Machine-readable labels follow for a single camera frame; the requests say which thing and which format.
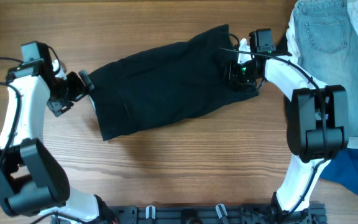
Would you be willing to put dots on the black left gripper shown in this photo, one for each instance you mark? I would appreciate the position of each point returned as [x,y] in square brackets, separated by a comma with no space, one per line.
[79,90]

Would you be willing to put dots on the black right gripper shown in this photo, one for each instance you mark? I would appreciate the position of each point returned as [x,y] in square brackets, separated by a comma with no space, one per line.
[230,68]

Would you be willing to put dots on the black shorts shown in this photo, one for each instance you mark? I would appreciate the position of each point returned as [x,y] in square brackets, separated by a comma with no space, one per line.
[166,84]

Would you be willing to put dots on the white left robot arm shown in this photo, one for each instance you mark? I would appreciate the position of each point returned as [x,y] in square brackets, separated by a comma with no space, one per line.
[32,182]

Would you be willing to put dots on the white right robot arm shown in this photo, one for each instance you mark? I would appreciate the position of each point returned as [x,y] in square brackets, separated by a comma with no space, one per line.
[317,123]

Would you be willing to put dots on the black garment in pile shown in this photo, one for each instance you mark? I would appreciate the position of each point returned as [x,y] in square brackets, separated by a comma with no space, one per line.
[282,47]

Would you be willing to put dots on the light blue denim shorts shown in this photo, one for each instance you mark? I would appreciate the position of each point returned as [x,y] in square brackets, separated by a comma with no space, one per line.
[328,47]

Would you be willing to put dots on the dark blue garment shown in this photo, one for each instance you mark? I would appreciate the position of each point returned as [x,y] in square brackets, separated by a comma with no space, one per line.
[343,170]

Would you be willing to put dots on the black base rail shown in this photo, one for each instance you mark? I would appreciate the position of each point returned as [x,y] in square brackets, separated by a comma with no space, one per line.
[242,214]

